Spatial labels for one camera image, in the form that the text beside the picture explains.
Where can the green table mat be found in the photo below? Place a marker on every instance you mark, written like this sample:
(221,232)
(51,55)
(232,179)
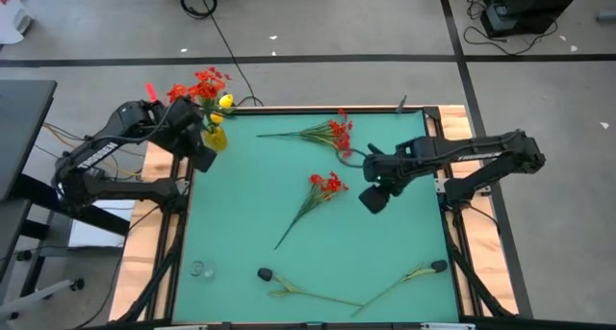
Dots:
(385,253)

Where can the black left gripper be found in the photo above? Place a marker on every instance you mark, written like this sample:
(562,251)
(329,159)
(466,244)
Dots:
(192,137)

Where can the black tulip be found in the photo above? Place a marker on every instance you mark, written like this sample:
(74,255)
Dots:
(264,274)
(439,265)

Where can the white object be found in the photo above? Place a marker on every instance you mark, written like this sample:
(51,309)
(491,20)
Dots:
(12,22)

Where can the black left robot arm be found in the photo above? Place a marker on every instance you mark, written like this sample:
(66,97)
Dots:
(96,154)

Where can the clear glass vase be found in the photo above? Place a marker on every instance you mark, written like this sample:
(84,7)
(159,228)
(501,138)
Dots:
(202,269)

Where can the white sheet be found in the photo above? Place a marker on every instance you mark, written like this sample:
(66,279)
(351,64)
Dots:
(101,224)

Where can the grey object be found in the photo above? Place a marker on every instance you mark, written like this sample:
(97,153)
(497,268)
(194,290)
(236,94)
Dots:
(607,16)

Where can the silver frame bracket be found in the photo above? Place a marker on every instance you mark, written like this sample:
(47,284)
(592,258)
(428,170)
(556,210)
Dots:
(440,185)

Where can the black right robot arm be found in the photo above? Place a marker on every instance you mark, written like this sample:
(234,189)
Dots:
(481,154)

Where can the yellow glass vase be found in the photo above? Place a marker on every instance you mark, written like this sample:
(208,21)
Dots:
(216,140)

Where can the black desk stand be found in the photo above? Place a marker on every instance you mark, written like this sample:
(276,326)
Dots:
(96,219)

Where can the black table clamp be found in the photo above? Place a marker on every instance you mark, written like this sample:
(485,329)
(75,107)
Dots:
(402,104)

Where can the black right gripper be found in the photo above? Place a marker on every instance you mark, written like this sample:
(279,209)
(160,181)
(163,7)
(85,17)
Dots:
(380,176)

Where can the yellow tulip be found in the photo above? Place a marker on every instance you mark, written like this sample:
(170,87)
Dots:
(226,100)
(216,118)

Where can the black equipment case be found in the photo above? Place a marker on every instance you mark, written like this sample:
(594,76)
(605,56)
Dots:
(529,7)

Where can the dark grey desk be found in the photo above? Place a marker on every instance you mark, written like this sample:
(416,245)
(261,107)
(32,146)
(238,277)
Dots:
(24,128)

